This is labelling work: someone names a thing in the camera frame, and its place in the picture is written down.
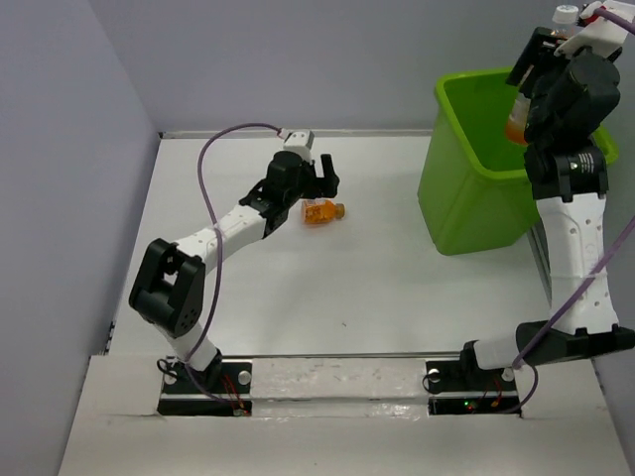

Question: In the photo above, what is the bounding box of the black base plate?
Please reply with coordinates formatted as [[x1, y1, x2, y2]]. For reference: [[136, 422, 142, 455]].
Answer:
[[156, 356, 253, 417], [422, 360, 520, 417]]

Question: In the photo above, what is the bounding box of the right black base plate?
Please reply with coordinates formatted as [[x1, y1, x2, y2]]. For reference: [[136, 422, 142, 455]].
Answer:
[[422, 360, 520, 417]]

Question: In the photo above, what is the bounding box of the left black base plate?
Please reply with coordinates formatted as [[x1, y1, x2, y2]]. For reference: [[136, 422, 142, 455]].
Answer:
[[156, 356, 253, 417]]

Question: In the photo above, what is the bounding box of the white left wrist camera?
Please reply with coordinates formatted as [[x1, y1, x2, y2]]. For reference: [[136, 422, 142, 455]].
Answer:
[[283, 130, 315, 164]]

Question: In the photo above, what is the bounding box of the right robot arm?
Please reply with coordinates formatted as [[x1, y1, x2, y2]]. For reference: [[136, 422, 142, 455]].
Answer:
[[456, 27, 634, 389]]

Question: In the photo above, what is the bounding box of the green plastic bin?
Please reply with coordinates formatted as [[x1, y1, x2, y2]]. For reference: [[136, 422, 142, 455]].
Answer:
[[418, 67, 618, 255]]

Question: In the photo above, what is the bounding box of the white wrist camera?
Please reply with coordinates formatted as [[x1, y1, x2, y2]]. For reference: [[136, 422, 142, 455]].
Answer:
[[283, 130, 315, 164], [553, 1, 634, 59]]

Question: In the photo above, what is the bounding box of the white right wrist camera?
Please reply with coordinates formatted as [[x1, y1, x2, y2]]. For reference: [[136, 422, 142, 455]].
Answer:
[[553, 1, 634, 59]]

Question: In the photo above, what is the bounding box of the long orange drink bottle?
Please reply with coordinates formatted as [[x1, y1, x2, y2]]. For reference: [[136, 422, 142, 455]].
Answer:
[[504, 17, 575, 146]]

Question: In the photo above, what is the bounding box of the short orange juice bottle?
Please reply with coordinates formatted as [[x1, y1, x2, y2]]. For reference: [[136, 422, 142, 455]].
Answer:
[[301, 198, 346, 225]]

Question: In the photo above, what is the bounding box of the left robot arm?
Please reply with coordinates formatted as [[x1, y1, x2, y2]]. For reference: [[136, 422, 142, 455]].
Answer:
[[128, 151, 339, 395]]

